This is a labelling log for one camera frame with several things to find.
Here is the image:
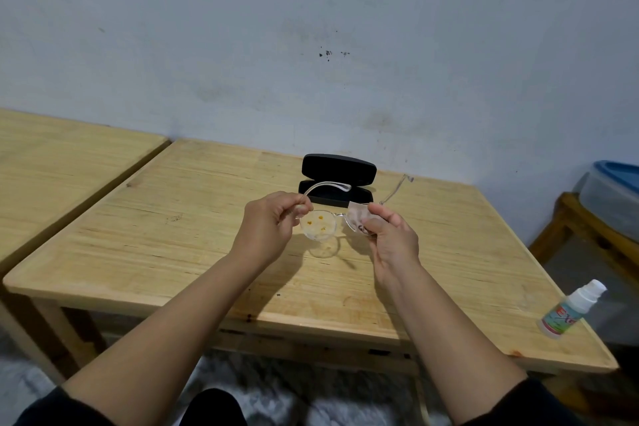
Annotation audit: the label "black glasses case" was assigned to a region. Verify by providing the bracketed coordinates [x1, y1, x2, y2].
[298, 153, 378, 210]

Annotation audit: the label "clear storage box blue lid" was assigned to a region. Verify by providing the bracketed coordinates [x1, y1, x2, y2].
[578, 160, 639, 243]

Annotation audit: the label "light wooden table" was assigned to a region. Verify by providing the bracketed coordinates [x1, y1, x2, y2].
[0, 107, 172, 386]
[2, 138, 620, 426]

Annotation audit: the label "person's left hand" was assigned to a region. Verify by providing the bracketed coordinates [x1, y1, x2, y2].
[231, 190, 314, 270]

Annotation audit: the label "low wooden bench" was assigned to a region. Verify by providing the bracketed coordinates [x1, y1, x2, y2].
[528, 192, 639, 294]

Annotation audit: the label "person's left forearm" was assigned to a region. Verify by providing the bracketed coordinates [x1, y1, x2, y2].
[61, 251, 273, 426]

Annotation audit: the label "person's right hand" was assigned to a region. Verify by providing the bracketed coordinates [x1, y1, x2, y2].
[361, 203, 422, 288]

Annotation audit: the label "grey fluffy rug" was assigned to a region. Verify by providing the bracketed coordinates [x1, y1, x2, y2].
[0, 336, 452, 426]

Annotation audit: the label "small white wiping cloth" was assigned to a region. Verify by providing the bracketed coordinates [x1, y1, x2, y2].
[344, 200, 381, 236]

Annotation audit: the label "clear frame glasses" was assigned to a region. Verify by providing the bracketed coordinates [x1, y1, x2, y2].
[295, 173, 415, 243]

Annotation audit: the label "person's black left sleeve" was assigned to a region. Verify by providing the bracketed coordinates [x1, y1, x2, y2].
[14, 386, 116, 426]

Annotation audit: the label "person's black sleeve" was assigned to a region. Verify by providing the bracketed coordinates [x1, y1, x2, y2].
[462, 377, 586, 426]
[14, 386, 116, 426]

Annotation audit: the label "person's black trouser leg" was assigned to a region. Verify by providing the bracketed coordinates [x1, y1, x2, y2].
[179, 388, 249, 426]

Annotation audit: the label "small white spray bottle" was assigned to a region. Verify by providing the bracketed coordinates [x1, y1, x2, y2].
[537, 279, 608, 340]

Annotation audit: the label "person's black right sleeve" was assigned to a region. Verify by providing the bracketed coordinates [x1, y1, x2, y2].
[462, 377, 586, 426]

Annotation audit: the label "person's right forearm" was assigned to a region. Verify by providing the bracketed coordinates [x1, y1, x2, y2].
[382, 261, 528, 425]

